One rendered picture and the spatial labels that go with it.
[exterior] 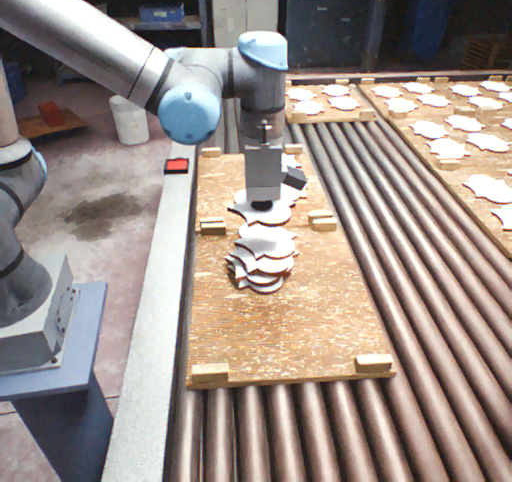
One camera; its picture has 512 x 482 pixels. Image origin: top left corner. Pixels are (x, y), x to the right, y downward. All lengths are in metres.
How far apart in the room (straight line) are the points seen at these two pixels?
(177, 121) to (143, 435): 0.46
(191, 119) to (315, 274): 0.48
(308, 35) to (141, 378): 5.37
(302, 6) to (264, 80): 5.10
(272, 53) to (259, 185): 0.22
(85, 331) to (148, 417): 0.27
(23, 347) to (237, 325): 0.37
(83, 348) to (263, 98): 0.58
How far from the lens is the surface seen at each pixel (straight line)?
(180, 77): 0.54
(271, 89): 0.66
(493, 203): 1.26
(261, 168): 0.71
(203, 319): 0.79
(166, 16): 5.46
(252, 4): 5.58
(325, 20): 5.86
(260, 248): 0.83
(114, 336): 2.07
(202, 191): 1.15
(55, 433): 1.09
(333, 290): 0.85
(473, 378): 0.83
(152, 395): 0.74
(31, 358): 0.87
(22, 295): 0.82
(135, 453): 0.70
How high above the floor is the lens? 1.53
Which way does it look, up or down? 36 degrees down
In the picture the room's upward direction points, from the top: straight up
